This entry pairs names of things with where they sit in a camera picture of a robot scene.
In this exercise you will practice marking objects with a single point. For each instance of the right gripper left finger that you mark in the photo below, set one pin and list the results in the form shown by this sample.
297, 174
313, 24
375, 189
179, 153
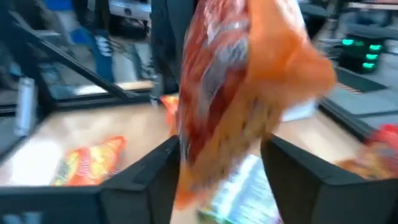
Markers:
140, 199

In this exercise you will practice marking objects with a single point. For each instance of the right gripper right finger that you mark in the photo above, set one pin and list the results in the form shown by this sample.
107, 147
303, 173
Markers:
326, 202

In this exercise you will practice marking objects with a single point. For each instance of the green lime chili ramen pack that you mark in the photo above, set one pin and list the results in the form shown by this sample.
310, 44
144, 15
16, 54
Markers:
248, 193

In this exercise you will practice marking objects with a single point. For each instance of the red Maruchan ramen pack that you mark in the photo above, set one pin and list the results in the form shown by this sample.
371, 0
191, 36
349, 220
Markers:
385, 135
242, 93

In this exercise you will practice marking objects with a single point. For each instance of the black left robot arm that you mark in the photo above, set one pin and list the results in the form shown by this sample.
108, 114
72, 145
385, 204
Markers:
168, 37

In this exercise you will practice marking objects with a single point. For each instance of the orange plastic bin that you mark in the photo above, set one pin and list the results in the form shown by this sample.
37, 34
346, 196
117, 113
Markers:
367, 165

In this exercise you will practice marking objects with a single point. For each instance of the black mat with hazard stripes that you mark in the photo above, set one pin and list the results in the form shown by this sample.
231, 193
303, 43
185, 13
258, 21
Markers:
363, 79

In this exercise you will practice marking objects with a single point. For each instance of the blue chair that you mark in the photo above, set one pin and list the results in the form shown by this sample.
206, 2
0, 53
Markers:
102, 59

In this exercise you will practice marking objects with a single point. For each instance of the black device with green lights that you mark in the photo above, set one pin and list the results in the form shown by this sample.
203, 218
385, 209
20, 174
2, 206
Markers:
357, 59

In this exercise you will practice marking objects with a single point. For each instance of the silver metal post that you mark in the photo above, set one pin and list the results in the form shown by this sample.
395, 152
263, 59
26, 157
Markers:
25, 105

